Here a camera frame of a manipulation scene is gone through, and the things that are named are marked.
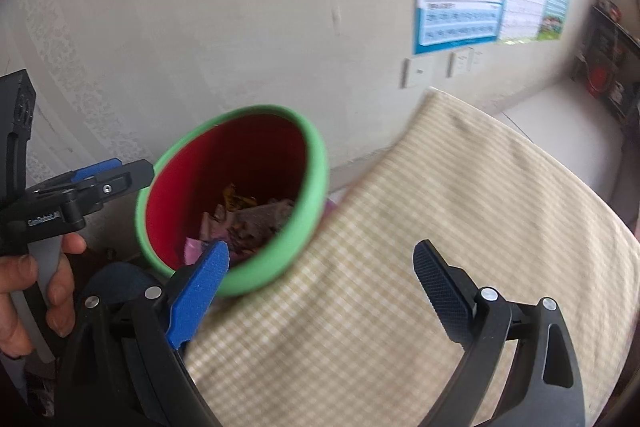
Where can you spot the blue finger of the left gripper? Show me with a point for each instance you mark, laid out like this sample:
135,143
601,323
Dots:
86,172

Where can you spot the dark shelf unit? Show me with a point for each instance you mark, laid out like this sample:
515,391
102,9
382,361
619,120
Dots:
609,43

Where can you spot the small red bucket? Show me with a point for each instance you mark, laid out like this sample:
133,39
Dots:
599,78

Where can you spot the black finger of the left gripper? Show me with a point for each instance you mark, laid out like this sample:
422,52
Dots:
96,191

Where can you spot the orange plastic bag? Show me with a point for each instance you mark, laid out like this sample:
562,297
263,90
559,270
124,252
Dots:
234,202

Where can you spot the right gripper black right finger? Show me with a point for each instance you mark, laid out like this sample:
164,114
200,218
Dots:
450,290

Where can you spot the person's left hand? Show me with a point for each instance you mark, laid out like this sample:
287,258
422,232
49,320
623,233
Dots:
35,317

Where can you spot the red bin with green rim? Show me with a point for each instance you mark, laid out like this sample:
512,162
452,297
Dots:
256,178

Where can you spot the white double wall socket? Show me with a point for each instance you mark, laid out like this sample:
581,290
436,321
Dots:
465,60

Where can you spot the white single wall outlet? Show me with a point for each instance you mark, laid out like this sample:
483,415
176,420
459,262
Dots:
417,71

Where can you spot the purple snack bag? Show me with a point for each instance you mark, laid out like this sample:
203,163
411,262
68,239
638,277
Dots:
193,249

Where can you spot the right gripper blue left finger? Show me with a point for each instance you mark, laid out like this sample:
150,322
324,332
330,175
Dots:
191,290

